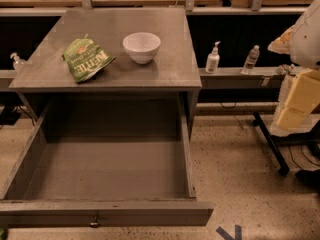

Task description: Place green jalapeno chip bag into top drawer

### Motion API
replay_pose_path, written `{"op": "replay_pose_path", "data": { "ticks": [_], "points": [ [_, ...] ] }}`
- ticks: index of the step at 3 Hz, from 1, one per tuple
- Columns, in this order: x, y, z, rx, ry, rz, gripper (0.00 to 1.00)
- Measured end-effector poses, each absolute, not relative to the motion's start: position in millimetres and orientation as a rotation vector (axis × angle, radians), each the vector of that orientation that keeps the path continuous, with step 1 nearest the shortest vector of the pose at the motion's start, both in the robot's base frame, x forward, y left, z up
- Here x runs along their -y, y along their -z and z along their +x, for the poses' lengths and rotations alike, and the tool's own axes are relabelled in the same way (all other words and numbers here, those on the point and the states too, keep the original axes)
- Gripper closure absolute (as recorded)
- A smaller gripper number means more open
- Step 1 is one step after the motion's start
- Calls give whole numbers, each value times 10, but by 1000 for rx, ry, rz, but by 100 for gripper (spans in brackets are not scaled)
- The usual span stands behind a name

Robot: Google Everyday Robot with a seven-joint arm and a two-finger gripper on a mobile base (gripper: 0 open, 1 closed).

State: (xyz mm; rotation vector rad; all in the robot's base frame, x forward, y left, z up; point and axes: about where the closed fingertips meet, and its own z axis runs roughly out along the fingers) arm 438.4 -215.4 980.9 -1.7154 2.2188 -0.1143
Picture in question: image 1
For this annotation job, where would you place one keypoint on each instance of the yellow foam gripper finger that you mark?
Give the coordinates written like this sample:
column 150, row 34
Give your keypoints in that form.
column 282, row 44
column 302, row 99

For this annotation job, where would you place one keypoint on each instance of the green Kettle chip bag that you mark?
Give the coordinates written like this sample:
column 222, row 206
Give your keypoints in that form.
column 85, row 57

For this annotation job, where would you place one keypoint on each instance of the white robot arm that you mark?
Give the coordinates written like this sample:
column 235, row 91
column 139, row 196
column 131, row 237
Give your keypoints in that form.
column 302, row 42

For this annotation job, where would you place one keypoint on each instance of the open grey top drawer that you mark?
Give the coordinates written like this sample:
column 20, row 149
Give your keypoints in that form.
column 105, row 161

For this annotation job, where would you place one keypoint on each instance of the crumpled clear wrapper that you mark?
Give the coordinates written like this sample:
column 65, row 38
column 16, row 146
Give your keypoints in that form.
column 286, row 69

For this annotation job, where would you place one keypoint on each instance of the clear plastic water bottle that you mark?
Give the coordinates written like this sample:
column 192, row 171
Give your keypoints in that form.
column 251, row 60

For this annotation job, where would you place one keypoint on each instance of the white pump lotion bottle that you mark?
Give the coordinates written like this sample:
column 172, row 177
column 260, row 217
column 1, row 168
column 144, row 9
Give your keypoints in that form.
column 213, row 59

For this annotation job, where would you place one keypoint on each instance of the grey metal cabinet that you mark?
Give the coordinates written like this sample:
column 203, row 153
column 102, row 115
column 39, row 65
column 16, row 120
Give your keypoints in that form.
column 110, row 50

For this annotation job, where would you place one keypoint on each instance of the white ceramic bowl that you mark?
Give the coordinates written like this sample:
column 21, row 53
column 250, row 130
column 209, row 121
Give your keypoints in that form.
column 141, row 47

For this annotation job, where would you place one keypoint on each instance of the clear pump sanitizer bottle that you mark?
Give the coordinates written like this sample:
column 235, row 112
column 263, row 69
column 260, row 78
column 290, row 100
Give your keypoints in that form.
column 18, row 62

